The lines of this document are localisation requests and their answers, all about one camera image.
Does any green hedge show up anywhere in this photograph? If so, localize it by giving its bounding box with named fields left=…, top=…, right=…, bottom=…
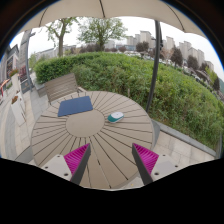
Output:
left=34, top=52, right=224, bottom=148

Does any slatted wooden chair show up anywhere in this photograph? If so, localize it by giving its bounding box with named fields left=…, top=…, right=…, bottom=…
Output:
left=44, top=73, right=84, bottom=103

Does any round slatted wooden table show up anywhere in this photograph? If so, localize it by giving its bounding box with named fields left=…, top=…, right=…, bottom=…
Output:
left=31, top=91, right=155, bottom=189

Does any blue mouse pad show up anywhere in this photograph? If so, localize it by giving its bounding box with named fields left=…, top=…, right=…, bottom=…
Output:
left=58, top=96, right=93, bottom=117

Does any dark curved umbrella pole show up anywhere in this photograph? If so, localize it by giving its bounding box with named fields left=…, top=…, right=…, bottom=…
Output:
left=146, top=20, right=161, bottom=113

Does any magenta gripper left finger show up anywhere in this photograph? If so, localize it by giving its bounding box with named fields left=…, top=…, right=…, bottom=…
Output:
left=41, top=143, right=92, bottom=186

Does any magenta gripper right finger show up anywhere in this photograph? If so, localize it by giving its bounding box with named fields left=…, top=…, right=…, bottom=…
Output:
left=131, top=142, right=183, bottom=186

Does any beige patio umbrella canopy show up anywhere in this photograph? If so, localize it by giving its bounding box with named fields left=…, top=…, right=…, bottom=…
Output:
left=19, top=0, right=205, bottom=37

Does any white planter box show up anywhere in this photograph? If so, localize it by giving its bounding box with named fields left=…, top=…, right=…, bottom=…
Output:
left=11, top=95, right=26, bottom=126

